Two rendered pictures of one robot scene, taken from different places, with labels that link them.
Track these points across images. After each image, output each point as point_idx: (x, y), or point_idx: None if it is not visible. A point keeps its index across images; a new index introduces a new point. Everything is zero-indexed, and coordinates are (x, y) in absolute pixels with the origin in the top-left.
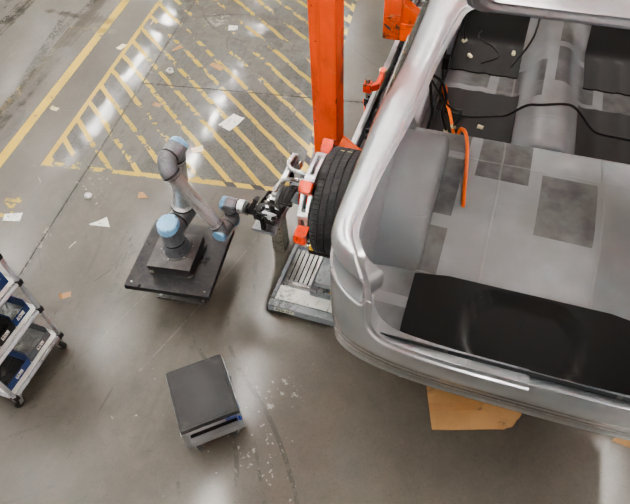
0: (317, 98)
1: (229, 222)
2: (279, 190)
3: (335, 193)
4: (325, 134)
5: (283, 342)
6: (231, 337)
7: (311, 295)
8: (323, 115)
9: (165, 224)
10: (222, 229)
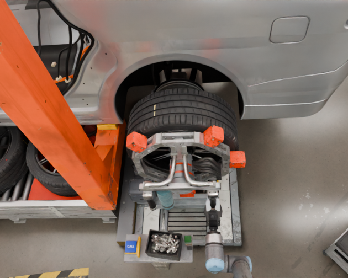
0: (79, 151)
1: (229, 257)
2: None
3: (213, 108)
4: (98, 168)
5: (267, 220)
6: (283, 270)
7: None
8: (89, 156)
9: None
10: (243, 259)
